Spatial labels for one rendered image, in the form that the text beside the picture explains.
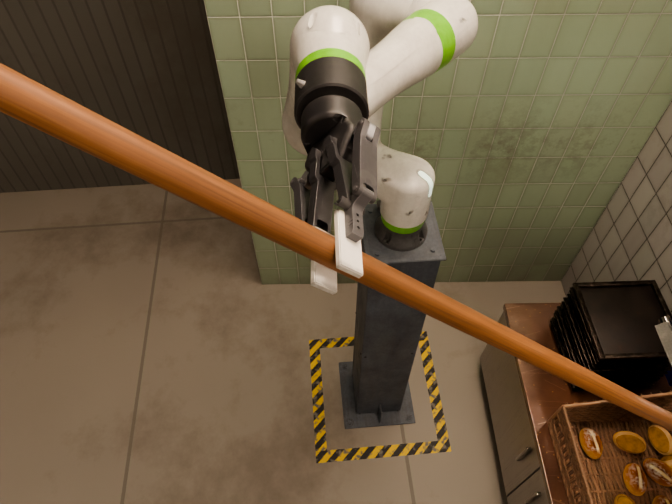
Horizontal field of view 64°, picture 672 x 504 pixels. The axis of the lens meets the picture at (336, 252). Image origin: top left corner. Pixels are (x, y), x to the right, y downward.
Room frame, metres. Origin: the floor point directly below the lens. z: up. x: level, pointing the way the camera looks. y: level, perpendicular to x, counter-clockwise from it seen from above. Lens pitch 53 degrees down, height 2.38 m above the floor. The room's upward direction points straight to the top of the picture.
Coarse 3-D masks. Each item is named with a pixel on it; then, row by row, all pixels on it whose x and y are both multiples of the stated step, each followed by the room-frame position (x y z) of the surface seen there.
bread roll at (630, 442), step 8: (616, 432) 0.56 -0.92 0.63; (624, 432) 0.56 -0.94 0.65; (632, 432) 0.56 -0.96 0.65; (616, 440) 0.54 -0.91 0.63; (624, 440) 0.54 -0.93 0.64; (632, 440) 0.53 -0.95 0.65; (640, 440) 0.53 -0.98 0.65; (624, 448) 0.51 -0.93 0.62; (632, 448) 0.51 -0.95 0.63; (640, 448) 0.51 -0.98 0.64
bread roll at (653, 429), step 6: (654, 426) 0.58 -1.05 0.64; (660, 426) 0.58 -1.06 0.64; (648, 432) 0.57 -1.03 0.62; (654, 432) 0.56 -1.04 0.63; (660, 432) 0.56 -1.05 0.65; (666, 432) 0.56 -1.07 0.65; (654, 438) 0.55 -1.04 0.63; (660, 438) 0.54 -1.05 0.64; (666, 438) 0.54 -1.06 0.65; (654, 444) 0.53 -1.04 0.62; (660, 444) 0.52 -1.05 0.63; (666, 444) 0.52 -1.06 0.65; (660, 450) 0.51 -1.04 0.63; (666, 450) 0.50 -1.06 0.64
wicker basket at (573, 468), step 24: (576, 408) 0.61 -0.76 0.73; (600, 408) 0.62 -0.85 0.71; (552, 432) 0.57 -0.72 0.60; (576, 432) 0.58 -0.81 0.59; (600, 432) 0.58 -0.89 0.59; (576, 456) 0.46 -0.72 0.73; (600, 456) 0.50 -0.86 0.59; (624, 456) 0.50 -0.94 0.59; (648, 456) 0.50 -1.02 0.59; (576, 480) 0.40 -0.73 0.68; (600, 480) 0.43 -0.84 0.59; (648, 480) 0.43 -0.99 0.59
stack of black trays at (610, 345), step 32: (576, 288) 0.97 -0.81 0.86; (608, 288) 0.98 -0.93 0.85; (640, 288) 0.98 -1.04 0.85; (576, 320) 0.89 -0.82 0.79; (608, 320) 0.86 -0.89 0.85; (640, 320) 0.86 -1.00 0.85; (576, 352) 0.81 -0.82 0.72; (608, 352) 0.74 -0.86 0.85; (640, 352) 0.74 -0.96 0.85; (640, 384) 0.73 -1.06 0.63
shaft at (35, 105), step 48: (0, 96) 0.30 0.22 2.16; (48, 96) 0.31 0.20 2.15; (96, 144) 0.30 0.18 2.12; (144, 144) 0.31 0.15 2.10; (192, 192) 0.30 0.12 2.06; (240, 192) 0.31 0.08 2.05; (288, 240) 0.30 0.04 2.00; (384, 288) 0.30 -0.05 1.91; (432, 288) 0.32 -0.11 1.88; (480, 336) 0.30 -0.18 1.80; (576, 384) 0.31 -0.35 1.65
